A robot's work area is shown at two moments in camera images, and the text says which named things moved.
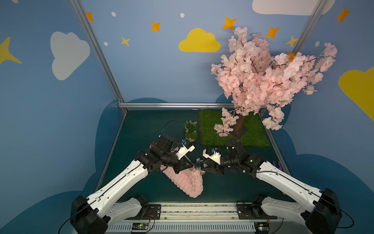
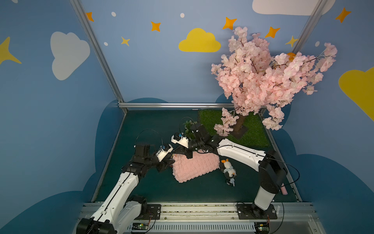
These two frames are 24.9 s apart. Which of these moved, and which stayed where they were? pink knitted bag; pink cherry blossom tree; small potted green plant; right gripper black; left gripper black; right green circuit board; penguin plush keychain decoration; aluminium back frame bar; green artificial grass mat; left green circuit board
Moved: penguin plush keychain decoration; left gripper black; right gripper black; pink knitted bag
Stayed: aluminium back frame bar; small potted green plant; left green circuit board; green artificial grass mat; pink cherry blossom tree; right green circuit board
